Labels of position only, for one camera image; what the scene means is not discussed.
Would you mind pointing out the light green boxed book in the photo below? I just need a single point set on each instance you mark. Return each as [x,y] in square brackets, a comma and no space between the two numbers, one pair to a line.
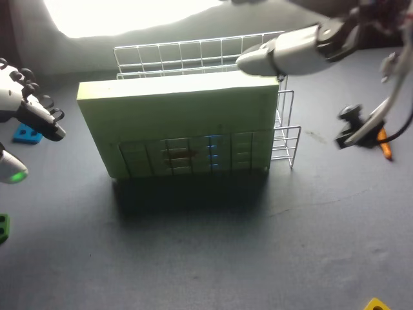
[177,113]

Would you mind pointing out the grey table cloth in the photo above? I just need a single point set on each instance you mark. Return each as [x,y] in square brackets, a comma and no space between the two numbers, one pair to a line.
[206,252]

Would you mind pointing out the orange toy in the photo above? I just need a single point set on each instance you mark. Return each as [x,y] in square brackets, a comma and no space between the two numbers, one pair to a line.
[385,148]

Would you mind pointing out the blue toy block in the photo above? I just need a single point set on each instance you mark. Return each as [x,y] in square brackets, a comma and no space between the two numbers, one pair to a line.
[22,137]

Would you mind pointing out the green toy block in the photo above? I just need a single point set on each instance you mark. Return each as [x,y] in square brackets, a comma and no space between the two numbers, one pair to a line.
[4,229]

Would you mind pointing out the yellow toy block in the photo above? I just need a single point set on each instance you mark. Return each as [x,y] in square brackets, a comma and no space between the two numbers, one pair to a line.
[377,305]

